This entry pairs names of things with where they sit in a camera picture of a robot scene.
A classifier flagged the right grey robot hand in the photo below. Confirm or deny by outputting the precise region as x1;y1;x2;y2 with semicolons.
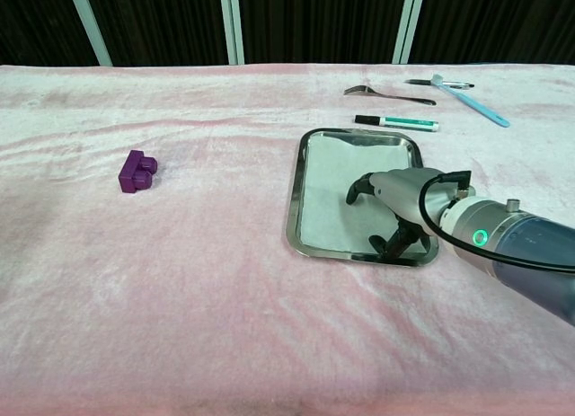
345;166;473;260

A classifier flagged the white paper sheet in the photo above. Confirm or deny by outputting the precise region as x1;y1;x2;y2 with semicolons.
296;132;412;254

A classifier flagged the stainless steel tray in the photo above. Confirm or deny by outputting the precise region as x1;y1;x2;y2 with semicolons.
286;127;440;268

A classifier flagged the green white marker pen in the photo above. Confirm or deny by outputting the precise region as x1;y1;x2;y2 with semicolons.
354;114;441;133

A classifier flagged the black ballpoint pen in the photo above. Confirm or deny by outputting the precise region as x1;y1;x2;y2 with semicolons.
403;78;476;90

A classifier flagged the silver metal fork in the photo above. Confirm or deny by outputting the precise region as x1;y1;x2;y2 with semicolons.
343;84;438;106

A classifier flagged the light blue toothbrush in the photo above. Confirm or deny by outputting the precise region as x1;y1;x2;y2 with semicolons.
429;74;511;128

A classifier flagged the black pleated curtain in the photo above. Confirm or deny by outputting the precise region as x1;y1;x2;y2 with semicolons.
0;0;575;68

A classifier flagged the pink plush table cloth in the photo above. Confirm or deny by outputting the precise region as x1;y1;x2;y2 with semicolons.
0;63;575;416

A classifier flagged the purple toy building block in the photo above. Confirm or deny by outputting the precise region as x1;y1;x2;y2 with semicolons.
119;149;159;194

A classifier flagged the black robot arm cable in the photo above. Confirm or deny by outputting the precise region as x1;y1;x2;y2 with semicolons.
418;170;575;274

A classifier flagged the white frame post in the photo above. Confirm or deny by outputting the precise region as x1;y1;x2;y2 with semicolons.
218;0;246;66
392;0;427;65
66;0;112;66

